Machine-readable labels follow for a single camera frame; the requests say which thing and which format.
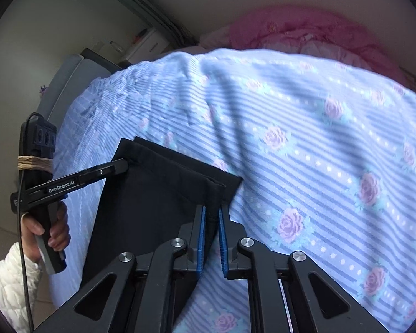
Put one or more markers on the grey bed frame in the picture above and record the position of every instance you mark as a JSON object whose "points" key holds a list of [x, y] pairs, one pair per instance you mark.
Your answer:
{"points": [[71, 80]]}

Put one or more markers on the blue floral bed sheet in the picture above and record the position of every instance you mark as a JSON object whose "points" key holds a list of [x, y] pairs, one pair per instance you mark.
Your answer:
{"points": [[327, 153]]}

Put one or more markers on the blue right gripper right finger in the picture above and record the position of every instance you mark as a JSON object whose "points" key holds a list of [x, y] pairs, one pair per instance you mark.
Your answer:
{"points": [[231, 233]]}

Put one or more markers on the white cabinet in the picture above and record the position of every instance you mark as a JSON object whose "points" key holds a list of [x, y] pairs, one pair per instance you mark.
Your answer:
{"points": [[148, 45]]}

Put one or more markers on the pink quilt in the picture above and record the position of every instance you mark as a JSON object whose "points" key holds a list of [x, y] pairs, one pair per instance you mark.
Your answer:
{"points": [[307, 31]]}

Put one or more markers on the white quilted sleeve forearm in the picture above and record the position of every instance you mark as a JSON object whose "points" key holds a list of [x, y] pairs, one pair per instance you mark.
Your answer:
{"points": [[12, 301]]}

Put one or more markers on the black pants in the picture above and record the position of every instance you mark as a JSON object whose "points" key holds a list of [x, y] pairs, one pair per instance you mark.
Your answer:
{"points": [[146, 206]]}

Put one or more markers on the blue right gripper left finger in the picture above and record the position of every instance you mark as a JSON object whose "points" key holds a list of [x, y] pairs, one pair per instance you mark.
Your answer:
{"points": [[191, 263]]}

